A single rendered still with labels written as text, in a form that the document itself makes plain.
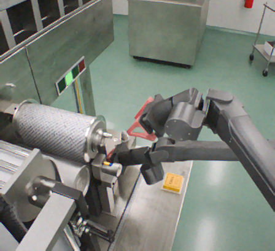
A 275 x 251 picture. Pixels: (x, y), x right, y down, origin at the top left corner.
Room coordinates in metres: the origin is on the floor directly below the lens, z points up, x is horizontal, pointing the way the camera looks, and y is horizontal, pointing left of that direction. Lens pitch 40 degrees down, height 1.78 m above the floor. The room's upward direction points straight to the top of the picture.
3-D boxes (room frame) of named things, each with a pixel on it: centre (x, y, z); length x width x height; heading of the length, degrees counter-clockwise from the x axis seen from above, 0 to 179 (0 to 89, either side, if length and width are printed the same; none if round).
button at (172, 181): (0.59, -0.14, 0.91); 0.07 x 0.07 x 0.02; 71
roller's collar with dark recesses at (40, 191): (0.27, 0.19, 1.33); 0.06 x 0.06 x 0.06; 71
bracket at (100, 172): (0.47, 0.10, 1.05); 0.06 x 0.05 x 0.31; 71
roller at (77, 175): (0.44, 0.28, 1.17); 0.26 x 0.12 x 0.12; 71
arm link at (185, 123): (0.39, -0.13, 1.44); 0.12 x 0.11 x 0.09; 69
